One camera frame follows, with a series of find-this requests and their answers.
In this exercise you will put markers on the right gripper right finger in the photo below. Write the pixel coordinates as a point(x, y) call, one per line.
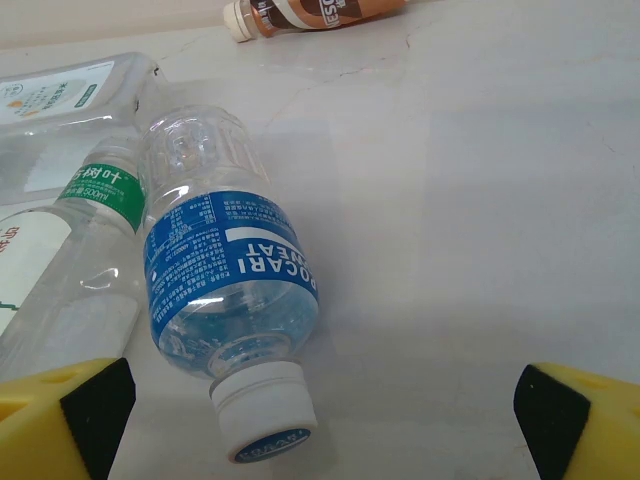
point(600, 430)

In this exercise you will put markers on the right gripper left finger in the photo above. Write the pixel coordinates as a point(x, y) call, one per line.
point(40, 430)

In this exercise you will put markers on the clear bottle green neck band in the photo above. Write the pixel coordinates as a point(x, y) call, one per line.
point(100, 195)

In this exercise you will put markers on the square clear bottle white label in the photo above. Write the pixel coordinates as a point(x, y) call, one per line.
point(60, 95)

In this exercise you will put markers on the blue label Pocari bottle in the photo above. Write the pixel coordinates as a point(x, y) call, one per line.
point(225, 260)

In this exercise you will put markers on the brown coffee bottle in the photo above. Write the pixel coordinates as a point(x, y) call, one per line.
point(310, 15)

